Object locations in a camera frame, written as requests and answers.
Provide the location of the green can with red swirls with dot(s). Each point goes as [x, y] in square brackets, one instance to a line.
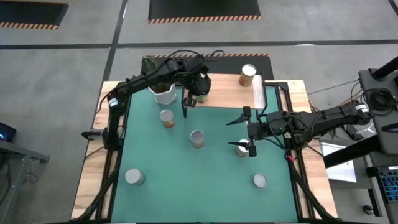
[202, 99]

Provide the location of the green cactus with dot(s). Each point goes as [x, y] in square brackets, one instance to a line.
[148, 63]

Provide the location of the black cross beam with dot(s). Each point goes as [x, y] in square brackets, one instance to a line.
[351, 152]

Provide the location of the wooden shelf with black frame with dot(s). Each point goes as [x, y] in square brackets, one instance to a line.
[227, 91]

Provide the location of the grey desk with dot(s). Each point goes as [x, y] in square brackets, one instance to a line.
[15, 152]

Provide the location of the orange green beans can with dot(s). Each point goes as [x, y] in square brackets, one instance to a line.
[197, 136]

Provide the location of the orange corn label can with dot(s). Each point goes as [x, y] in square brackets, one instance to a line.
[241, 152]
[167, 115]

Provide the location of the backlit keyboard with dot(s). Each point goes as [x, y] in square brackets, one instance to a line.
[390, 185]

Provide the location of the black pole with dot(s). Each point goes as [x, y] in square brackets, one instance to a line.
[387, 67]

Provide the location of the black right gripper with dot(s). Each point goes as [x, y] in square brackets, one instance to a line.
[259, 129]

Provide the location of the black aluminium rig frame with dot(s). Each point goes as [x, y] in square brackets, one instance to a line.
[298, 199]

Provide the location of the wide silver-lid tin can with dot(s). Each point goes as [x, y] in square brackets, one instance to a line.
[133, 175]

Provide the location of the teal table mat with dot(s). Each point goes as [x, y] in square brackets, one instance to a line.
[186, 193]

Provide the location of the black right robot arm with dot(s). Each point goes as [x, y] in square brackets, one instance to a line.
[326, 118]

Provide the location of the short yellow pineapple rings can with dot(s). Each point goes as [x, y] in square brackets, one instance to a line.
[260, 180]

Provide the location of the white sheet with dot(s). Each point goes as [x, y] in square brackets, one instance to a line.
[342, 172]

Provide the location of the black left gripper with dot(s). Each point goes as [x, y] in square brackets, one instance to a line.
[199, 82]

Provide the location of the black hazard-striped floor mat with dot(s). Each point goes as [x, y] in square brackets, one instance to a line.
[31, 12]
[233, 63]
[202, 9]

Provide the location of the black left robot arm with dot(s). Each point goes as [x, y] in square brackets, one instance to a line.
[143, 79]

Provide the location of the tall orange pineapple can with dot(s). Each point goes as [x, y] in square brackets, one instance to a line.
[248, 71]

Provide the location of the dark monitor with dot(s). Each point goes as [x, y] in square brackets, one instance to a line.
[7, 132]

